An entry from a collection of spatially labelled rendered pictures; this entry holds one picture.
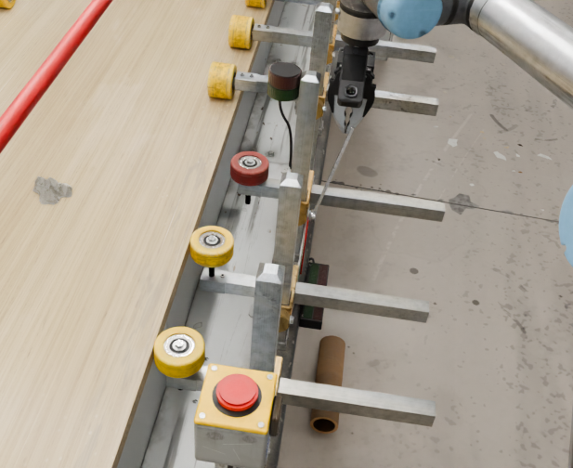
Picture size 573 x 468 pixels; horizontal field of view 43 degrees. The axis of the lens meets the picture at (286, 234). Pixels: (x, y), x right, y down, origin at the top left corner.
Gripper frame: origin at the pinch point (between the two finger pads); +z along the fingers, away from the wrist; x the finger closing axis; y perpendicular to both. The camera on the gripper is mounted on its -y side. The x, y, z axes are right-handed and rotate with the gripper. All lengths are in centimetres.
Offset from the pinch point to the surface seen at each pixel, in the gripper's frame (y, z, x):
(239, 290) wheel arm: -28.0, 20.5, 15.8
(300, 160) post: -7.2, 3.7, 7.9
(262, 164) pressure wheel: -1.9, 10.0, 15.9
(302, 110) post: -7.2, -7.5, 8.6
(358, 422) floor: 2, 101, -17
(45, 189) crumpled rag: -19, 10, 55
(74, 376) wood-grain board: -60, 10, 35
